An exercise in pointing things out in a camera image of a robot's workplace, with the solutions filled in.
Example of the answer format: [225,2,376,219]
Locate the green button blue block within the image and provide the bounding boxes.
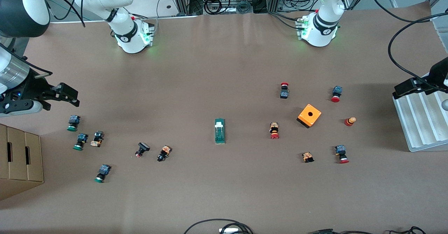
[67,115,81,132]
[94,164,112,184]
[73,133,89,151]

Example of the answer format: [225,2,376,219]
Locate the white ridged plastic tray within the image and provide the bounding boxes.
[393,72,448,153]

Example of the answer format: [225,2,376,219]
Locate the black button orange block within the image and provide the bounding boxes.
[90,131,105,148]
[157,145,172,162]

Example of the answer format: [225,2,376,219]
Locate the brown cardboard box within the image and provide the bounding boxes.
[0,124,44,201]

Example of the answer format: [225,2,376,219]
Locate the black button red ring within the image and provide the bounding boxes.
[135,142,151,158]

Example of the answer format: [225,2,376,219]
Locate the orange button enclosure box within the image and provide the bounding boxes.
[297,104,322,129]

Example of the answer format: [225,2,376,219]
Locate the black cable bundle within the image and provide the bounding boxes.
[308,226,427,234]

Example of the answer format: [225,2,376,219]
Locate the black looped cable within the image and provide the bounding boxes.
[183,219,254,234]

